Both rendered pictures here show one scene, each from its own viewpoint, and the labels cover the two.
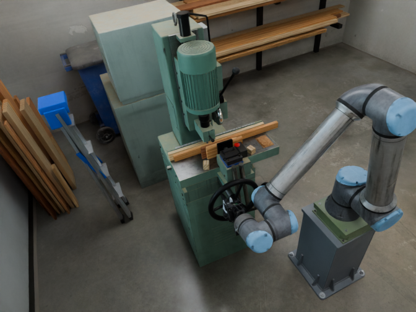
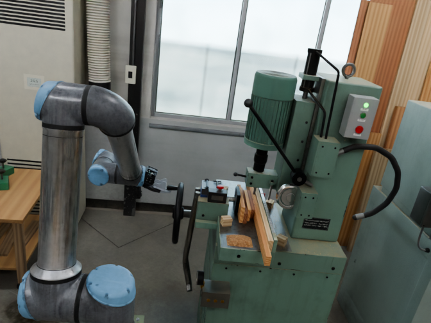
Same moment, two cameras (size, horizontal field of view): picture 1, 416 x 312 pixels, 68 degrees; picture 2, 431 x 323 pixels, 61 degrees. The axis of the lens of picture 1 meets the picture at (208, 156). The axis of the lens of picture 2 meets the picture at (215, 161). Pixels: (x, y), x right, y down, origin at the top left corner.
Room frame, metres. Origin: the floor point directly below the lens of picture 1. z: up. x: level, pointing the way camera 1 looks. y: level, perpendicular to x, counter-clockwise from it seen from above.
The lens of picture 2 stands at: (1.51, -1.54, 1.71)
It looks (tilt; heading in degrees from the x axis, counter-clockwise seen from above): 22 degrees down; 103
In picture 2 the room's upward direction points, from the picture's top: 8 degrees clockwise
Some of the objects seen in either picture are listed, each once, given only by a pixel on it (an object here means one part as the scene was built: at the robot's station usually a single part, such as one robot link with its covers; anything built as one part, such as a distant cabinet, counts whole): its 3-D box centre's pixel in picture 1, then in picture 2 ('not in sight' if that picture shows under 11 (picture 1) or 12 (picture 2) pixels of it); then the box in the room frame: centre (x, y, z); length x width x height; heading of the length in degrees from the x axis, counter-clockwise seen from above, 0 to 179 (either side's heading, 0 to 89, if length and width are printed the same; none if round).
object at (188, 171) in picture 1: (227, 160); (229, 214); (1.27, -0.11, 0.87); 0.61 x 0.30 x 0.06; 107
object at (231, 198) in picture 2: (227, 150); (229, 198); (1.27, -0.11, 0.95); 0.09 x 0.07 x 0.09; 107
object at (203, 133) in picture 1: (205, 130); (261, 179); (1.38, 0.00, 1.03); 0.14 x 0.07 x 0.09; 17
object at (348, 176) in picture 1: (351, 186); (108, 298); (1.03, -0.72, 0.82); 0.17 x 0.15 x 0.18; 17
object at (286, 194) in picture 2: (217, 115); (290, 196); (1.52, -0.09, 1.02); 0.12 x 0.03 x 0.12; 17
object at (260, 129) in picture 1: (227, 140); (256, 213); (1.39, -0.12, 0.92); 0.66 x 0.02 x 0.04; 107
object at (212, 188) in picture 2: (234, 153); (213, 190); (1.19, -0.14, 0.99); 0.13 x 0.11 x 0.06; 107
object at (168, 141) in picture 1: (203, 155); (272, 231); (1.47, 0.03, 0.76); 0.57 x 0.45 x 0.09; 17
